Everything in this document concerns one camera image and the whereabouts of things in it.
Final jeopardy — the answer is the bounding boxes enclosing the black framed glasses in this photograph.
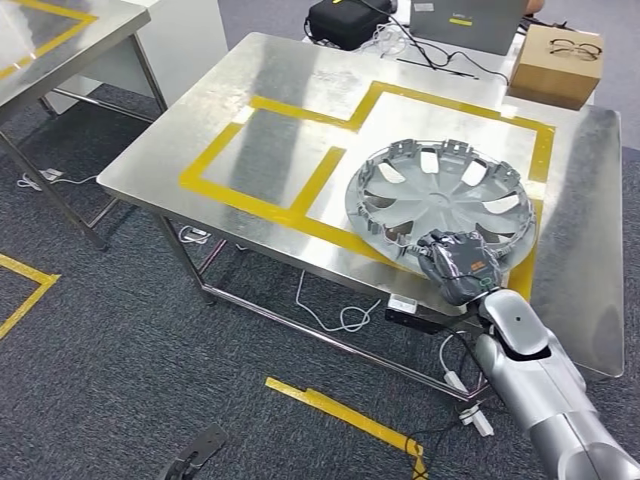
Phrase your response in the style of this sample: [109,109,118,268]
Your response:
[548,37,604,62]

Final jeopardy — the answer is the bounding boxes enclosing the silver plastic wheel cover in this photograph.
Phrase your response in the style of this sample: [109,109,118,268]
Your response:
[345,137,537,276]

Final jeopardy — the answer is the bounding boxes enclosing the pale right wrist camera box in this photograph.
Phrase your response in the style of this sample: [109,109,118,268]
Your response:
[387,294,419,316]

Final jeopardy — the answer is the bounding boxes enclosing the white plug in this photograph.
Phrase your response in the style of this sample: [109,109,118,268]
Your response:
[444,370,469,395]

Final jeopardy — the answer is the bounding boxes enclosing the stainless steel table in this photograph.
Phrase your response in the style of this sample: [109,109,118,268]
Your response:
[0,0,168,252]

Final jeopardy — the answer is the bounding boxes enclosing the brown cardboard box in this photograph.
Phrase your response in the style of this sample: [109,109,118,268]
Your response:
[507,24,605,112]

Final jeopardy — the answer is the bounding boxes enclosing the coiled white cable bundle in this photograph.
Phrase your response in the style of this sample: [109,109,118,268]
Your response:
[16,167,98,193]

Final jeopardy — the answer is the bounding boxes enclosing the black desk cable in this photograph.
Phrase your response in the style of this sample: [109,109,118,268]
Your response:
[357,0,511,87]

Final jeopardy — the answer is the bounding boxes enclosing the white power adapter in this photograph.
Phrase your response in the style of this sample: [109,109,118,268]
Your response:
[177,225,211,246]

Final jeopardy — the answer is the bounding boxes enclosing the black carrying case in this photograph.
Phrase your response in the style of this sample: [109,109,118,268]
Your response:
[305,0,398,53]

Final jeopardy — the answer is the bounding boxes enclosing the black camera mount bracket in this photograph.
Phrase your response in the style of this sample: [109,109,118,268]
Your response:
[383,305,484,336]

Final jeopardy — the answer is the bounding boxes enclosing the grey laptop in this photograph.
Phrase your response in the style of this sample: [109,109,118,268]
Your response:
[410,0,528,58]

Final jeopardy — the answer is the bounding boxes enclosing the thin black cable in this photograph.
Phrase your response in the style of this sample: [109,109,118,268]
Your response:
[402,397,494,480]

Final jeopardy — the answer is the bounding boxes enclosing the tangled white cable bundle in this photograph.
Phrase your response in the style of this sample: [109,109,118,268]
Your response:
[362,23,416,58]

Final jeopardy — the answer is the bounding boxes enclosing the long white cable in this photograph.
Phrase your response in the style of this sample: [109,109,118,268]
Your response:
[294,268,469,379]

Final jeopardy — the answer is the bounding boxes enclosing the yellow tape double outline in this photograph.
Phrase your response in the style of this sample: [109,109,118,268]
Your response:
[178,80,556,303]

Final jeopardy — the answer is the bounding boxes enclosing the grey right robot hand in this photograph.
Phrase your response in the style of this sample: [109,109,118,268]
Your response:
[417,228,503,307]

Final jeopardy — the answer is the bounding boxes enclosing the stainless steel workbench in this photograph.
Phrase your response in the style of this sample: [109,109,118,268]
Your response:
[96,31,626,404]

